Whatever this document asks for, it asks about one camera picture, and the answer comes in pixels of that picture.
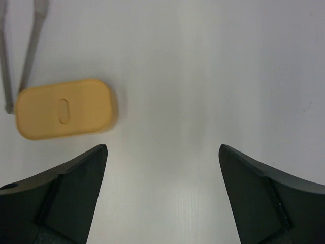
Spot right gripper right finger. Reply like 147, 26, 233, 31
219, 144, 324, 243

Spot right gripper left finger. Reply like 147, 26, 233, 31
1, 144, 108, 243

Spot yellow lunch box lid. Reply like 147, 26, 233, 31
15, 79, 118, 140

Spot metal food tongs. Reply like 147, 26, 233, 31
1, 0, 50, 114

